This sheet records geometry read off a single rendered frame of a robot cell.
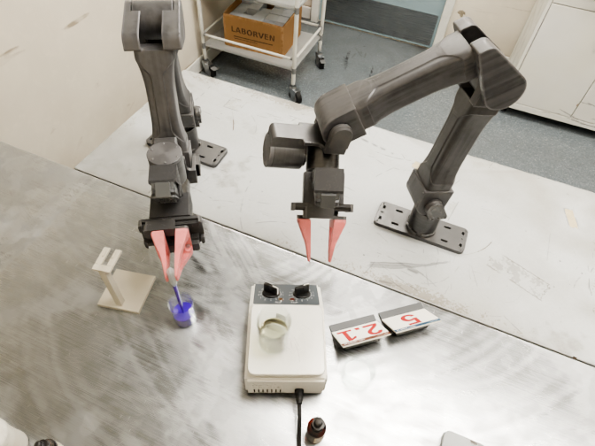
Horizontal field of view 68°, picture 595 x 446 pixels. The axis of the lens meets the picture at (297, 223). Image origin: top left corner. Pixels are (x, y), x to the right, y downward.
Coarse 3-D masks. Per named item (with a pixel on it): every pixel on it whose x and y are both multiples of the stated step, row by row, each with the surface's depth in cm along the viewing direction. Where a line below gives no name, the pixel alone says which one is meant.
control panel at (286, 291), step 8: (256, 288) 81; (280, 288) 82; (288, 288) 82; (312, 288) 82; (256, 296) 79; (264, 296) 79; (280, 296) 79; (288, 296) 79; (312, 296) 79; (296, 304) 77; (304, 304) 77; (312, 304) 77
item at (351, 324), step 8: (352, 320) 82; (360, 320) 82; (368, 320) 82; (336, 328) 81; (344, 328) 81; (384, 328) 79; (336, 336) 79; (384, 336) 77; (336, 344) 79; (352, 344) 75; (360, 344) 79
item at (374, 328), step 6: (372, 324) 81; (378, 324) 81; (348, 330) 80; (354, 330) 80; (360, 330) 79; (366, 330) 79; (372, 330) 79; (378, 330) 78; (384, 330) 78; (342, 336) 78; (348, 336) 78; (354, 336) 77; (360, 336) 77; (366, 336) 77; (342, 342) 76
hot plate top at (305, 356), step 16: (256, 304) 74; (288, 304) 74; (304, 320) 72; (320, 320) 73; (256, 336) 70; (304, 336) 71; (320, 336) 71; (256, 352) 69; (288, 352) 69; (304, 352) 69; (320, 352) 69; (256, 368) 67; (272, 368) 67; (288, 368) 67; (304, 368) 67; (320, 368) 67
